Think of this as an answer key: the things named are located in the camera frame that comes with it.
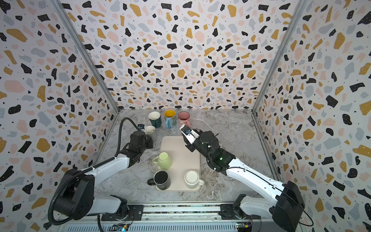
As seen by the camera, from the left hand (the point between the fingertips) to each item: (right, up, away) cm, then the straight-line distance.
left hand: (149, 134), depth 89 cm
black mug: (+10, -23, -12) cm, 28 cm away
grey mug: (0, +2, +4) cm, 4 cm away
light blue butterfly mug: (+11, +9, +15) cm, 21 cm away
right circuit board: (+53, -44, -17) cm, 71 cm away
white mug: (+27, -23, -10) cm, 37 cm away
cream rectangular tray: (+20, -17, +6) cm, 27 cm away
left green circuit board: (-9, -44, -19) cm, 48 cm away
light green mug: (+10, -14, -6) cm, 19 cm away
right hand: (+23, +5, -18) cm, 30 cm away
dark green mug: (0, +10, +14) cm, 18 cm away
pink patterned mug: (+20, +11, +20) cm, 30 cm away
